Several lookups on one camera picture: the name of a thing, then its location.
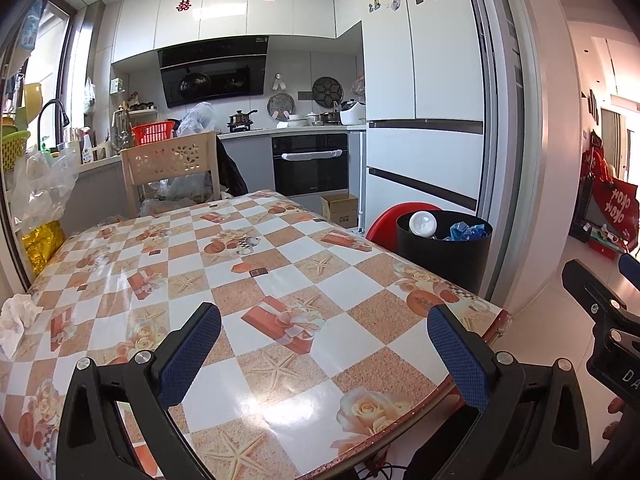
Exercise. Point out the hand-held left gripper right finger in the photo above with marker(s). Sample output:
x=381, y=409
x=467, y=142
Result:
x=456, y=355

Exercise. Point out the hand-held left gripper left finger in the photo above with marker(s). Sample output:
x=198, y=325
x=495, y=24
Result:
x=192, y=352

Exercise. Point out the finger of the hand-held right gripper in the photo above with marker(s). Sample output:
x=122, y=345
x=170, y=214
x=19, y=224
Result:
x=590, y=285
x=631, y=264

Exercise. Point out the black trash bin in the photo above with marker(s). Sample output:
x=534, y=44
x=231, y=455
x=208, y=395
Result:
x=440, y=265

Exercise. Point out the blue wrapper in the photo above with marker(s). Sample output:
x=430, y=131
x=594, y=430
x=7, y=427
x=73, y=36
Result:
x=465, y=231

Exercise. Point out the white bottle with green cap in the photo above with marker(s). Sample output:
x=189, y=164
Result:
x=422, y=224

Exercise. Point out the person's right hand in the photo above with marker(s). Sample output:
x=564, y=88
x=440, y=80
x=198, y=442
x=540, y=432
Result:
x=615, y=410

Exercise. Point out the red festive decoration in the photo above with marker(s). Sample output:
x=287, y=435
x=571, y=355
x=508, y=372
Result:
x=610, y=195

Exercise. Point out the red chair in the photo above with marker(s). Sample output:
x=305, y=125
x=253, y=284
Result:
x=385, y=225

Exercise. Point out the plastic bags on chair seat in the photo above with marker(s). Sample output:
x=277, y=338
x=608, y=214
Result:
x=180, y=190

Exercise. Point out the crumpled white tissue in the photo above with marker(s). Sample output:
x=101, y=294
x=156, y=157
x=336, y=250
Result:
x=17, y=322

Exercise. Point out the brown cardboard box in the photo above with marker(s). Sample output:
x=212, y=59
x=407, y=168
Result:
x=340, y=212

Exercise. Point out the gold foil bag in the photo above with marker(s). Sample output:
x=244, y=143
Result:
x=42, y=245

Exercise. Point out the dark jacket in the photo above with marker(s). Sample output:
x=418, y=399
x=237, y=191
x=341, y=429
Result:
x=230, y=170

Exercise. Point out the grey kitchen counter cabinets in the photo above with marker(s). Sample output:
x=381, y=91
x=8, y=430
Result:
x=95, y=190

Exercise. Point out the beige perforated chair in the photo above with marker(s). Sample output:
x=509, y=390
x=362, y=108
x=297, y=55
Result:
x=170, y=157

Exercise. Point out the black built-in oven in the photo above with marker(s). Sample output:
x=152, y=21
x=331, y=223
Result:
x=310, y=170

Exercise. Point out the red plastic basket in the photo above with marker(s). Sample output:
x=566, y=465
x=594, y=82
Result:
x=152, y=132

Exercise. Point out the large clear plastic bag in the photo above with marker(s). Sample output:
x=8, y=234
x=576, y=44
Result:
x=42, y=185

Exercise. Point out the white spray bottle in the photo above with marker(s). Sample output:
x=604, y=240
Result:
x=87, y=147

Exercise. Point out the kitchen utensil rack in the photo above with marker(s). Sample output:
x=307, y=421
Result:
x=125, y=130

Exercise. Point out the bluish clear plastic bag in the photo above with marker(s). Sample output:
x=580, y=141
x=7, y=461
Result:
x=197, y=117

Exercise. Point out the black cooking pot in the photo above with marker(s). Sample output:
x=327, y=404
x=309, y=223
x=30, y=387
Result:
x=240, y=120

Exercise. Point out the white rice cooker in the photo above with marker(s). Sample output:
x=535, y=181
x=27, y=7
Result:
x=352, y=112

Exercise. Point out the steel pot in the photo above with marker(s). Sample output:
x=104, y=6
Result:
x=330, y=117

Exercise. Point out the yellow-green plastic basket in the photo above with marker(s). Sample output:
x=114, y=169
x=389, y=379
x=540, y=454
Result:
x=12, y=147

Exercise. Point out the hanging white plastic bag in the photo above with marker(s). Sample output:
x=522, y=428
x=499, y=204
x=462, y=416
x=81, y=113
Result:
x=89, y=97

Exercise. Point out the white refrigerator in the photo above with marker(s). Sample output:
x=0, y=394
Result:
x=425, y=60

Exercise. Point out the black kitchen faucet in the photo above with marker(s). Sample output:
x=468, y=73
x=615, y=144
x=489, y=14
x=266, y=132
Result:
x=55, y=105

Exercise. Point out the black range hood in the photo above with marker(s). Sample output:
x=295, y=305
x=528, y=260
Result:
x=215, y=70

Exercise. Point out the yellow plastic container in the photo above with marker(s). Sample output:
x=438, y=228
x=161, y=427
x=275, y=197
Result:
x=32, y=97

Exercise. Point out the white upper cabinets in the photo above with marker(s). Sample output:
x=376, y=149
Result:
x=225, y=15

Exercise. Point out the round grey wall plate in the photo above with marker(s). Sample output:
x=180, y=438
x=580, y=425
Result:
x=279, y=106

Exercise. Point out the dark round wall tray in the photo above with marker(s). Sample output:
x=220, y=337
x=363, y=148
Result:
x=327, y=89

